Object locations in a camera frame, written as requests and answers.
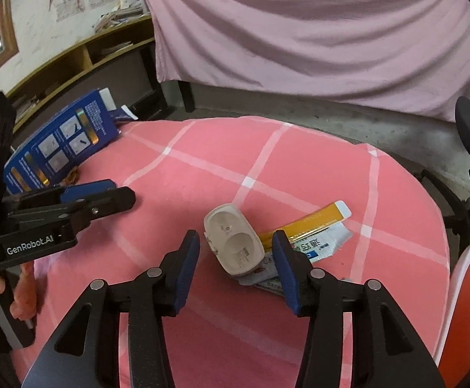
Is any silver foil wrapper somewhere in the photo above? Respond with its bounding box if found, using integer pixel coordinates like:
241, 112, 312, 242
236, 222, 353, 296

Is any red white plastic bin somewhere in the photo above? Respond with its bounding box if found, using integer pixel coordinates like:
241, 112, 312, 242
434, 246, 470, 387

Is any wooden wall shelf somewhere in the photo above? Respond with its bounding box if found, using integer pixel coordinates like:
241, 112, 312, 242
6, 14, 162, 135

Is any yellow white sachet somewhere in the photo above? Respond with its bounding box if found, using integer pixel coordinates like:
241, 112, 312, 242
258, 200, 352, 253

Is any blue cardboard box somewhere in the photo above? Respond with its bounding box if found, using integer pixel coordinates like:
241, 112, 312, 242
4, 88, 139, 194

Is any pink checked tablecloth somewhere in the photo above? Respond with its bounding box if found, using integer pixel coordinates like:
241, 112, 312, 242
12, 117, 449, 387

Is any person's left hand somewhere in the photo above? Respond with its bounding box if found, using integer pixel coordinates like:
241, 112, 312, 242
0, 262, 37, 320

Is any stack of books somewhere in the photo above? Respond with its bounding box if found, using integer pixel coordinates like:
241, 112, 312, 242
93, 0, 150, 33

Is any pink hanging sheet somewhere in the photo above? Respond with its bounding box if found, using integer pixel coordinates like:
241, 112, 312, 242
146, 0, 470, 122

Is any white plastic case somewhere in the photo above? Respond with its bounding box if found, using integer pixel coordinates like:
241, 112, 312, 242
203, 203, 265, 278

